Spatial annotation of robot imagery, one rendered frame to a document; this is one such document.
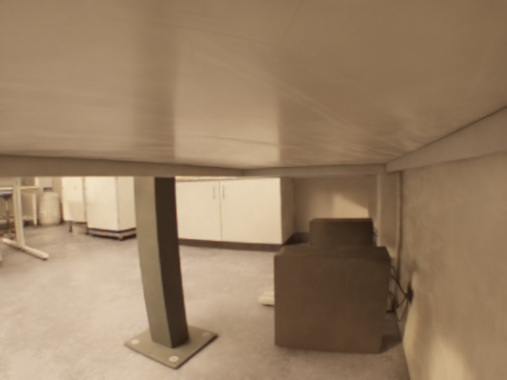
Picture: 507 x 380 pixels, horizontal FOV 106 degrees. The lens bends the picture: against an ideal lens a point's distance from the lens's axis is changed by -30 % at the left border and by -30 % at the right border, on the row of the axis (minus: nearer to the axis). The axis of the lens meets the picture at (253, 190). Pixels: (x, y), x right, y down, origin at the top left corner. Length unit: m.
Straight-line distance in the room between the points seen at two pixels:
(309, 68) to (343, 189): 2.80
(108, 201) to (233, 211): 1.67
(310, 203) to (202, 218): 1.16
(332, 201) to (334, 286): 2.04
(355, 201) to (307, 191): 0.53
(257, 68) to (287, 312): 0.98
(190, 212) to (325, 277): 2.06
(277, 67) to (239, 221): 2.46
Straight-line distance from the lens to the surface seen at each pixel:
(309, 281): 1.00
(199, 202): 2.78
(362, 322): 1.06
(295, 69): 0.17
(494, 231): 0.50
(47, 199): 5.59
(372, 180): 2.28
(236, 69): 0.17
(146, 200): 1.02
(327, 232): 1.80
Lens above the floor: 0.67
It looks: 2 degrees down
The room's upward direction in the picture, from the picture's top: 2 degrees counter-clockwise
